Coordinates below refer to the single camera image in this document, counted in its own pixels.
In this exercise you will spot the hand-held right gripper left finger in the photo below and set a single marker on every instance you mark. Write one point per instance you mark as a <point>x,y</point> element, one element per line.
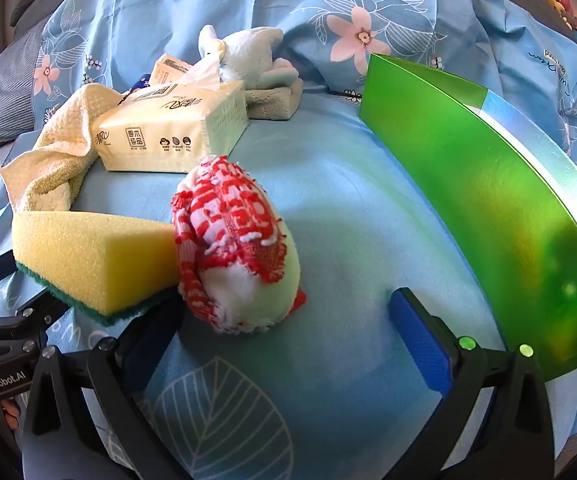
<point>153,340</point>

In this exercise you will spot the dark blue printed packet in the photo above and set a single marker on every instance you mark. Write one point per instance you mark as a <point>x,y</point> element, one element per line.
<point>141,81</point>

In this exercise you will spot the grey checked cushion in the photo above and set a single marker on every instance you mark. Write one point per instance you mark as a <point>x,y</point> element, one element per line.
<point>11,85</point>

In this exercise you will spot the yellow sponge with green pad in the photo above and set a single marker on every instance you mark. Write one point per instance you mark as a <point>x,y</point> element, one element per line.
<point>93,255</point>

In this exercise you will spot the pale yellow tissue pack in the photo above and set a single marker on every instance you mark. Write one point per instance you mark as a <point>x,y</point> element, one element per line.
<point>168,130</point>

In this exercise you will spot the grey fuzzy cloth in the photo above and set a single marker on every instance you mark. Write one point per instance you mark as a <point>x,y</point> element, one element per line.
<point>273,102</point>

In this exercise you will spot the red white woven cloth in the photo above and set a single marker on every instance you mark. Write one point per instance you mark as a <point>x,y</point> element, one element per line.
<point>228,220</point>

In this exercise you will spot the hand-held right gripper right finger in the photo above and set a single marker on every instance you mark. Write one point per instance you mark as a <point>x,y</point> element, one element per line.
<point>418,340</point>

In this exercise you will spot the green cardboard box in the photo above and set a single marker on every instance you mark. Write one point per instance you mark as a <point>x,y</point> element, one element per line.
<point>468,175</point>

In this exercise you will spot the yellow waffle towel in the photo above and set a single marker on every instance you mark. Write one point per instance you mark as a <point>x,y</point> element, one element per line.
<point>58,150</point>

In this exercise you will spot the blue floral bed sheet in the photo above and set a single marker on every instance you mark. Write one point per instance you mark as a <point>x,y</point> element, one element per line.
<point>328,170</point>

